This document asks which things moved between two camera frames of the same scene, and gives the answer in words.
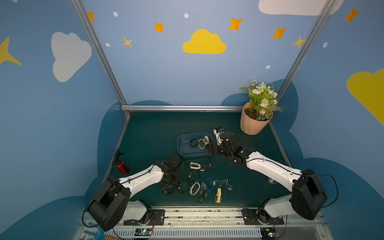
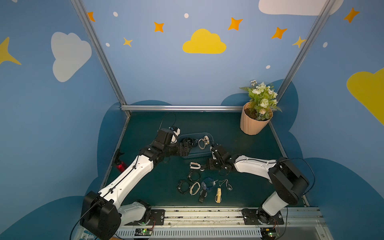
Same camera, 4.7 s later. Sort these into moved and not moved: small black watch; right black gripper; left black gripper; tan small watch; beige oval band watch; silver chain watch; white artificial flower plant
Moved: left black gripper; right black gripper
Not moved: small black watch; tan small watch; white artificial flower plant; silver chain watch; beige oval band watch
